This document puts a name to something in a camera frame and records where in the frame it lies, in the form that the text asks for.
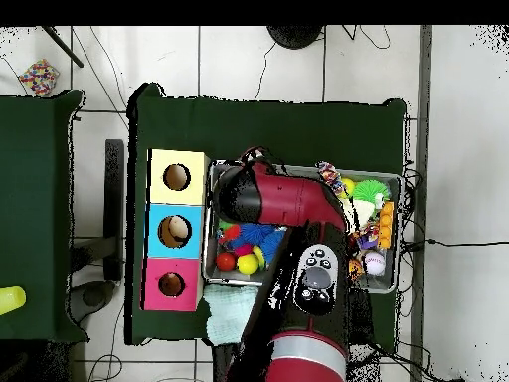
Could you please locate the cream waffle cloth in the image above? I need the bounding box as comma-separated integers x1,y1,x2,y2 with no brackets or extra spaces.
349,198,377,231

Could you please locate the wooden box with three holes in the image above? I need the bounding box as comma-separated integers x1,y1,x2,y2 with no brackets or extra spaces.
142,148,210,312

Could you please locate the clear mesh bin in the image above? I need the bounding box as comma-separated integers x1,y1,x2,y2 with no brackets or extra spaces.
203,161,403,294

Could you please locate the large blue spiky ball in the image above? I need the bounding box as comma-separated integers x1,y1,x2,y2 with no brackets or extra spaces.
238,222,276,247

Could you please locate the yellow-green ball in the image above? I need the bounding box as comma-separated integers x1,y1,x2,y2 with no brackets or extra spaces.
237,253,260,276

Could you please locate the red ball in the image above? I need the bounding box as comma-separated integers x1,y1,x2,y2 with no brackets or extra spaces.
215,252,237,272

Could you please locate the multicoloured patterned cloth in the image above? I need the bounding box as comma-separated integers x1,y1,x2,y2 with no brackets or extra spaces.
315,160,346,197

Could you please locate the dark green tablecloth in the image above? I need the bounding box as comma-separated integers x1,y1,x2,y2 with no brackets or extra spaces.
126,83,409,345
0,90,85,343

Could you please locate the yellow tennis ball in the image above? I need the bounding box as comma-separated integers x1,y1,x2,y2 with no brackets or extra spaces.
340,176,358,200

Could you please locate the mint green cloth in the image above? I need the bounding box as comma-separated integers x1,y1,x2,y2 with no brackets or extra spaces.
205,284,262,346

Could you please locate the green spiky ball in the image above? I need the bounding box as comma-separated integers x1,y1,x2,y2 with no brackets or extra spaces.
352,178,392,207

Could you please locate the white baseball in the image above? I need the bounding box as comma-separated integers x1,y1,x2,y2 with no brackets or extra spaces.
363,250,388,277

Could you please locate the black chair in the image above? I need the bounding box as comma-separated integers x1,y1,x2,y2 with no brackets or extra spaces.
70,138,127,319

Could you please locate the black round stand base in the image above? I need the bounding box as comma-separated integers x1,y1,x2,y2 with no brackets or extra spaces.
265,25,323,49

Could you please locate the black rod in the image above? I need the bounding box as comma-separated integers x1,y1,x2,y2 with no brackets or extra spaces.
41,26,85,69

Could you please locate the multicoloured patterned object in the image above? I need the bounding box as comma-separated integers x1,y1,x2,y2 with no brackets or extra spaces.
17,58,61,97

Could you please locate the yellow cup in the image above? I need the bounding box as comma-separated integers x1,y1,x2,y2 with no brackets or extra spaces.
0,286,28,317

